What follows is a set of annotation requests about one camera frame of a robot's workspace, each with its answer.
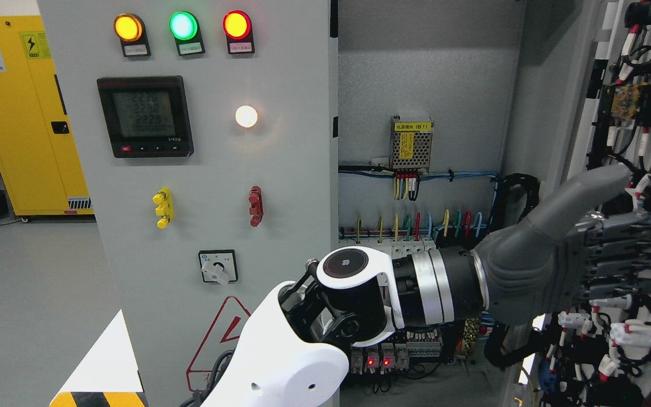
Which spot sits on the yellow safety storage cabinet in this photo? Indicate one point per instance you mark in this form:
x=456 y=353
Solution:
x=39 y=162

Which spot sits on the yellow indicator lamp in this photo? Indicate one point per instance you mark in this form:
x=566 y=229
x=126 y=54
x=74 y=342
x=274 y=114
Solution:
x=132 y=34

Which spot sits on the black digital power meter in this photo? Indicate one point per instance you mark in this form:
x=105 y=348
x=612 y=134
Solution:
x=146 y=116

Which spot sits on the white indicator lamp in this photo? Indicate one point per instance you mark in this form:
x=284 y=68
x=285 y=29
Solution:
x=246 y=116

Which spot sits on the relay terminal row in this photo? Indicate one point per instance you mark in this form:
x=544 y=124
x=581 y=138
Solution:
x=399 y=353

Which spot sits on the yellow terminal post block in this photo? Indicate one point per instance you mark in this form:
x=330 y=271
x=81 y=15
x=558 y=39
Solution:
x=164 y=210

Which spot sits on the red terminal post block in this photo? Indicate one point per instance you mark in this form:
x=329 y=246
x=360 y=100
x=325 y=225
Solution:
x=256 y=206

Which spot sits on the red indicator lamp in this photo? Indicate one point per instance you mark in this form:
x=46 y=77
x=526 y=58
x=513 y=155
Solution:
x=238 y=31

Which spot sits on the perforated metal power supply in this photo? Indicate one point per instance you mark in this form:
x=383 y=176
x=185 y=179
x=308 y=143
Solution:
x=411 y=142

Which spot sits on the black rotary selector switch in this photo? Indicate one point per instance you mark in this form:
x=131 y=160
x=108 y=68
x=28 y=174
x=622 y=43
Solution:
x=218 y=266

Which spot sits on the white socket breaker row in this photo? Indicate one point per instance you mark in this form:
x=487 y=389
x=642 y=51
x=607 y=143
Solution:
x=396 y=249

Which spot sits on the green indicator lamp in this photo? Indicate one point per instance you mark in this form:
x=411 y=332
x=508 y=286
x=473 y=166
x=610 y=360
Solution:
x=186 y=33

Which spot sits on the red electric hazard sticker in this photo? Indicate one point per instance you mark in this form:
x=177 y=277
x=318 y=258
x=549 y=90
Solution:
x=221 y=335

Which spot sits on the grey cabinet door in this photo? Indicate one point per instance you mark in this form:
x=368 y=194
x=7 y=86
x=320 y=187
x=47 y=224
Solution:
x=582 y=95
x=288 y=154

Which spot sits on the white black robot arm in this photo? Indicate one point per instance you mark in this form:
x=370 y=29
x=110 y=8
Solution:
x=293 y=350

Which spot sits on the grey robot hand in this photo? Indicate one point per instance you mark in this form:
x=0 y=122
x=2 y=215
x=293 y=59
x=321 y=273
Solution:
x=558 y=256

